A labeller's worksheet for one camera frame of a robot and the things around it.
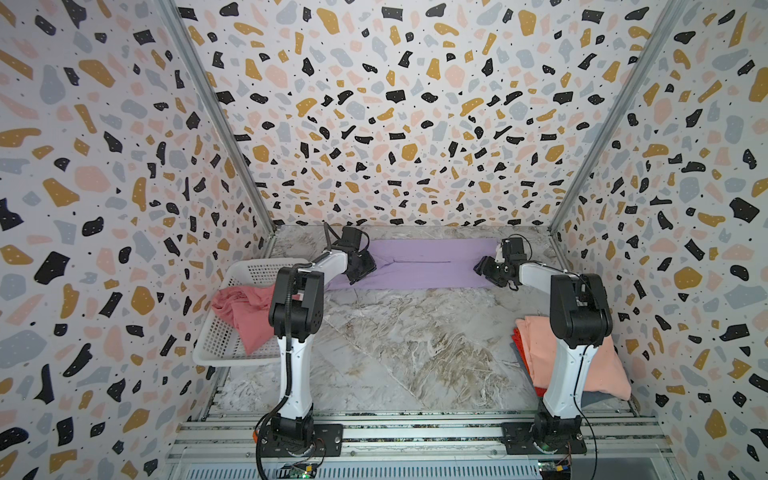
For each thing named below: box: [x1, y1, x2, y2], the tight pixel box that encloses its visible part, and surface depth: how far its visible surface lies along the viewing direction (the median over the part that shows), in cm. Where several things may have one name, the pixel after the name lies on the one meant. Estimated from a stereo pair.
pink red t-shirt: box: [212, 284, 299, 355], surface depth 88 cm
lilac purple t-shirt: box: [326, 238, 501, 291], surface depth 112 cm
